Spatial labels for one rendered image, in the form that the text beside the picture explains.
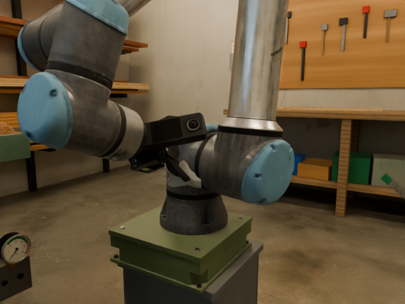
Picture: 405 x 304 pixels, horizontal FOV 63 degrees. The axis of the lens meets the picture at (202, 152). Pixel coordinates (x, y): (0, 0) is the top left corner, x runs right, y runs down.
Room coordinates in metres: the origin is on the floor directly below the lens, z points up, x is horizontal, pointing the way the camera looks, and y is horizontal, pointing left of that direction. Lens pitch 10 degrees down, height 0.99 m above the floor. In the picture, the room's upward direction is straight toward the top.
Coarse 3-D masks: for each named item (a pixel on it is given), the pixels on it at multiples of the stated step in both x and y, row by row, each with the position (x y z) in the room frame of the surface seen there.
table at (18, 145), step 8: (0, 136) 0.72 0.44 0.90; (8, 136) 0.74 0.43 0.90; (16, 136) 0.75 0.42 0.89; (24, 136) 0.76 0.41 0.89; (0, 144) 0.72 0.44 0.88; (8, 144) 0.73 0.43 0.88; (16, 144) 0.75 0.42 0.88; (24, 144) 0.76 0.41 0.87; (0, 152) 0.72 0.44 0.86; (8, 152) 0.73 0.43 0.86; (16, 152) 0.75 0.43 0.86; (24, 152) 0.76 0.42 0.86; (0, 160) 0.72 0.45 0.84; (8, 160) 0.73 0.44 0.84
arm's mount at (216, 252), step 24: (144, 216) 0.92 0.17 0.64; (240, 216) 0.91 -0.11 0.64; (120, 240) 0.80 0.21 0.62; (144, 240) 0.76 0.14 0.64; (168, 240) 0.76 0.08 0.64; (192, 240) 0.76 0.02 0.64; (216, 240) 0.76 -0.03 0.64; (240, 240) 0.85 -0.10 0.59; (120, 264) 0.80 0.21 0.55; (144, 264) 0.76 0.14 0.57; (168, 264) 0.72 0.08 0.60; (192, 264) 0.69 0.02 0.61; (216, 264) 0.74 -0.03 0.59; (192, 288) 0.68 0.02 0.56
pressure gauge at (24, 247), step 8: (16, 232) 0.69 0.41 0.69; (0, 240) 0.66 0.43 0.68; (8, 240) 0.66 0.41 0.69; (16, 240) 0.67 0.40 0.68; (24, 240) 0.69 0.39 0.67; (0, 248) 0.65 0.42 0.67; (8, 248) 0.66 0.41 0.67; (24, 248) 0.68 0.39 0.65; (0, 256) 0.65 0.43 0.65; (8, 256) 0.66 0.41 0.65; (16, 256) 0.67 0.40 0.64; (24, 256) 0.68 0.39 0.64; (8, 264) 0.68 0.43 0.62
